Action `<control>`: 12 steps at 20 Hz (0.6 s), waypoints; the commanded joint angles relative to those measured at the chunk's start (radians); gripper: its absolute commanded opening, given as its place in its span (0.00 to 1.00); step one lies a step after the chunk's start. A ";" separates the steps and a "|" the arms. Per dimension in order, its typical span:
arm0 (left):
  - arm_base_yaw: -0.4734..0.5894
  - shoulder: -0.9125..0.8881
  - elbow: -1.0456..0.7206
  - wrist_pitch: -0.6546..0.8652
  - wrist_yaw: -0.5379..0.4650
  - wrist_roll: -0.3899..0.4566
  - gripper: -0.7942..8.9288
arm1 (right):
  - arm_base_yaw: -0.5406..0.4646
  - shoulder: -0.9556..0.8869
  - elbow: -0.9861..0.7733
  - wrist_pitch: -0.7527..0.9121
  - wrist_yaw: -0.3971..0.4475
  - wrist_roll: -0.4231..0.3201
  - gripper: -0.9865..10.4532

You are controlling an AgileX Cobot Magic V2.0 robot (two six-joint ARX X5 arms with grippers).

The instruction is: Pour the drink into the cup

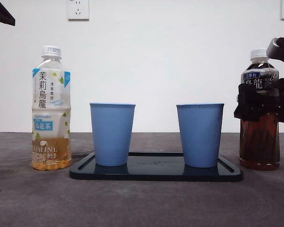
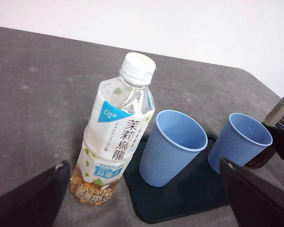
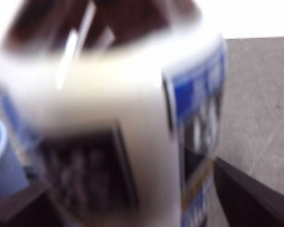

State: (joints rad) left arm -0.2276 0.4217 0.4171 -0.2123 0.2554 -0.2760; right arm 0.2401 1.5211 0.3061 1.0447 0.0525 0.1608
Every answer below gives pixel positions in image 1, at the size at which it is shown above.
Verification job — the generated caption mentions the dark oolong tea bottle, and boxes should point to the dark oolong tea bottle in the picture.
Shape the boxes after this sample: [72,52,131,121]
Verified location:
[239,48,281,171]

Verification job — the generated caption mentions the blue ribbed plastic cup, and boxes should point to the blue ribbed plastic cup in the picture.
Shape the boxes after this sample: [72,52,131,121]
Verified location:
[176,102,225,168]
[89,102,136,167]

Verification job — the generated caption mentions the jasmine tea bottle white label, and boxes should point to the jasmine tea bottle white label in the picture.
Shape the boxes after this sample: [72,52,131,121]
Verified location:
[31,45,72,171]

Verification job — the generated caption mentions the dark blue flat tray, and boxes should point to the dark blue flat tray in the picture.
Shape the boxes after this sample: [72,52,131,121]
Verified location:
[69,152,244,182]

